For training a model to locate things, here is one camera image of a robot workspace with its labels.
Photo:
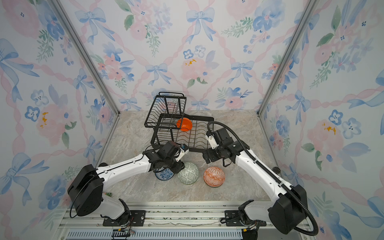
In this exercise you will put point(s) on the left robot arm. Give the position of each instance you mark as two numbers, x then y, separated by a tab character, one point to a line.
87	189

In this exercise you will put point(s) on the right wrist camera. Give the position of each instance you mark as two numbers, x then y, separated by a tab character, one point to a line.
219	138

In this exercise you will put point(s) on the orange plastic bowl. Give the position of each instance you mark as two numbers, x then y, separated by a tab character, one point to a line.
184	124

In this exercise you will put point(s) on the black wire dish rack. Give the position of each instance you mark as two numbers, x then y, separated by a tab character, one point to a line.
169	122

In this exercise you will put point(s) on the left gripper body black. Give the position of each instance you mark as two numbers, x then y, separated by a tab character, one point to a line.
175	166

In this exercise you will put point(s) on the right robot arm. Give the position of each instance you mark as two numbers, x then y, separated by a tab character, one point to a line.
287	207

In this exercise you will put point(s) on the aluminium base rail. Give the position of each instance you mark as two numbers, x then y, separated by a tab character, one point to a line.
173	221

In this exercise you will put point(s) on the red patterned ceramic bowl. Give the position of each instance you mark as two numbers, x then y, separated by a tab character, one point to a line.
214	177

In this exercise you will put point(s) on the green patterned ceramic bowl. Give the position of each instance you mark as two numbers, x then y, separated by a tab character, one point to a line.
189	174

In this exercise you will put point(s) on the blue patterned ceramic bowl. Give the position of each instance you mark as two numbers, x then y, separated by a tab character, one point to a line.
164	175

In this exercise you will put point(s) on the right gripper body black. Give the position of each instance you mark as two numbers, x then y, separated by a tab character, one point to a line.
215	154

